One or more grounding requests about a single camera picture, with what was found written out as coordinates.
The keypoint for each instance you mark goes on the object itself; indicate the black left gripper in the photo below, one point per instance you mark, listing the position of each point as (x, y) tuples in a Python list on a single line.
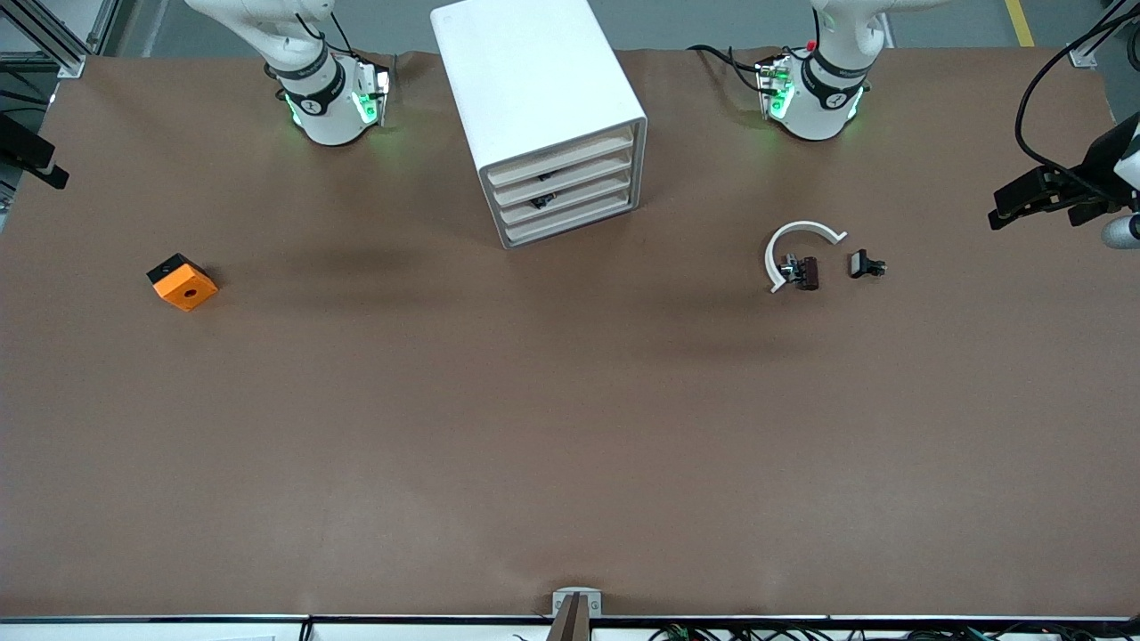
[(1097, 164)]

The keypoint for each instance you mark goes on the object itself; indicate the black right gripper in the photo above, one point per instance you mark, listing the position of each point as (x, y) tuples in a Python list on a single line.
[(20, 142)]

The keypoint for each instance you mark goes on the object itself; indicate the grey rectangular plastic container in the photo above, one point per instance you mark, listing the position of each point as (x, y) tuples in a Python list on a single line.
[(588, 149)]

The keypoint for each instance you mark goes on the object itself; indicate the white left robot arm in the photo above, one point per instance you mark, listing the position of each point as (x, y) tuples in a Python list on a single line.
[(824, 98)]

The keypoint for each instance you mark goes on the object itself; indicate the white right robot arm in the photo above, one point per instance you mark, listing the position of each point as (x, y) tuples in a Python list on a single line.
[(325, 116)]

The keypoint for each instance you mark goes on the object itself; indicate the small black clip part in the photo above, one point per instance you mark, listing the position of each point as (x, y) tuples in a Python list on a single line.
[(862, 264)]

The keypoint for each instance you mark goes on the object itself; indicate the orange and black box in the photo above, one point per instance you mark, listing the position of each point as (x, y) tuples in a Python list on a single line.
[(187, 289)]

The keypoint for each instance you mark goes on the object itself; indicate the dark brown connector part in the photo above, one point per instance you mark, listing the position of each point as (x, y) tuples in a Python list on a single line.
[(809, 272)]

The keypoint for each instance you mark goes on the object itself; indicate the brown table cover mat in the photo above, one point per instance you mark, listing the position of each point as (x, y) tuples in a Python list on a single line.
[(570, 445)]

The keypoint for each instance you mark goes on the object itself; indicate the white table edge rail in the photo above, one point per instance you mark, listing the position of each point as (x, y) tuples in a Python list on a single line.
[(178, 630)]

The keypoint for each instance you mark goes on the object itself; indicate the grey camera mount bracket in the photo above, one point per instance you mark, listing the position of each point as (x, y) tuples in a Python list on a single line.
[(577, 614)]

